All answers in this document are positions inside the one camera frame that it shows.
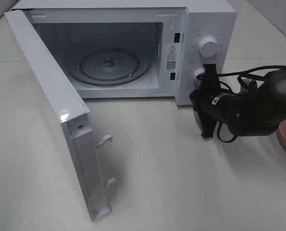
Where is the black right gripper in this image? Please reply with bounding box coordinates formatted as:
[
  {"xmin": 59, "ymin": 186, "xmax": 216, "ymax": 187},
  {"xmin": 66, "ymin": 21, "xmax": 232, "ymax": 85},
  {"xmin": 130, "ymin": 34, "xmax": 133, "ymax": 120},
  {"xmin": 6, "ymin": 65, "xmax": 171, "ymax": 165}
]
[{"xmin": 189, "ymin": 64, "xmax": 232, "ymax": 139}]

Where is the white microwave door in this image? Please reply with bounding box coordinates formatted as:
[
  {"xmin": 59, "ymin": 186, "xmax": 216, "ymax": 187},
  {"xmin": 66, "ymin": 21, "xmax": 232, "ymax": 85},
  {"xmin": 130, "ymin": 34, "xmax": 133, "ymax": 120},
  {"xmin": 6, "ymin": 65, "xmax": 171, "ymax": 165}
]
[{"xmin": 5, "ymin": 10, "xmax": 115, "ymax": 222}]

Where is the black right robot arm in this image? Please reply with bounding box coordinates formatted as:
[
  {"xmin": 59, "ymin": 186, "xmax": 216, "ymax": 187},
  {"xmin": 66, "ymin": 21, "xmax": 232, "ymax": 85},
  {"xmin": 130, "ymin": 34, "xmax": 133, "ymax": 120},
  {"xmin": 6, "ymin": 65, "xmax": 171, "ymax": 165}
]
[{"xmin": 189, "ymin": 64, "xmax": 286, "ymax": 142}]

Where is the lower white timer knob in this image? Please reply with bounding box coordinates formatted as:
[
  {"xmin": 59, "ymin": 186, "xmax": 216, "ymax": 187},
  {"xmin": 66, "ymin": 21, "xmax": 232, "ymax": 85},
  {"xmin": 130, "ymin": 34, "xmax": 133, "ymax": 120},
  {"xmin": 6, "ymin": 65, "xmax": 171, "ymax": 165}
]
[{"xmin": 192, "ymin": 68, "xmax": 205, "ymax": 85}]

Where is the upper white power knob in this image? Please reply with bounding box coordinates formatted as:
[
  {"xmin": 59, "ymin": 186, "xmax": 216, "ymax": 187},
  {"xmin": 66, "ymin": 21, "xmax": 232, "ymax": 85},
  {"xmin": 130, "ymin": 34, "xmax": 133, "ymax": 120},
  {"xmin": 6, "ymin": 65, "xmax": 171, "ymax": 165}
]
[{"xmin": 198, "ymin": 36, "xmax": 219, "ymax": 58}]

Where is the white warning label sticker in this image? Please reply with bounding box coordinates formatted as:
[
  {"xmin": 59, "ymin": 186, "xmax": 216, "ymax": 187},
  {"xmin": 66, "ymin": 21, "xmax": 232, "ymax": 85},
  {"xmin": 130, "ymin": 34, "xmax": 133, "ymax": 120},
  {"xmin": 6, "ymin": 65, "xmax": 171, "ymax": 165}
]
[{"xmin": 165, "ymin": 43, "xmax": 181, "ymax": 73}]

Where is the glass microwave turntable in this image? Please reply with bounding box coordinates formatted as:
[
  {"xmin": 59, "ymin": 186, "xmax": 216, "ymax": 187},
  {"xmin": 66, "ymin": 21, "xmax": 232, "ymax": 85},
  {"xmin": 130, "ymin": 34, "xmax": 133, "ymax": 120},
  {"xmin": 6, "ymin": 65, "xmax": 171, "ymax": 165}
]
[{"xmin": 67, "ymin": 40, "xmax": 153, "ymax": 87}]

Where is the white microwave oven body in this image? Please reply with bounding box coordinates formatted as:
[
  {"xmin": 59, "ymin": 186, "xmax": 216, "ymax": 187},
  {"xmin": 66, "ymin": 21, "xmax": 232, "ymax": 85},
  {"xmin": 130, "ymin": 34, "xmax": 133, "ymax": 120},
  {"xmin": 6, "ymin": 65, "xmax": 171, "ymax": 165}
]
[{"xmin": 10, "ymin": 0, "xmax": 236, "ymax": 105}]

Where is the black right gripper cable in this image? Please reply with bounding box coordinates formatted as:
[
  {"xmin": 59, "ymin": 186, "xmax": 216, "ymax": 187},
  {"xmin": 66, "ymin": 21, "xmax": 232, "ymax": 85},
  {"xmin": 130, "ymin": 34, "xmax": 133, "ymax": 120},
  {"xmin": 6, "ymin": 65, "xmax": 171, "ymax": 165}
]
[{"xmin": 195, "ymin": 57, "xmax": 286, "ymax": 142}]

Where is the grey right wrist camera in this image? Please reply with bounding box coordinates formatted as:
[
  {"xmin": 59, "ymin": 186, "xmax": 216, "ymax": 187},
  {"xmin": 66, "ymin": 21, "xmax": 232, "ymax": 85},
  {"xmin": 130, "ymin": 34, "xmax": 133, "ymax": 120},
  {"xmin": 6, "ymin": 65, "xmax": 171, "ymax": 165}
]
[{"xmin": 238, "ymin": 77, "xmax": 258, "ymax": 93}]

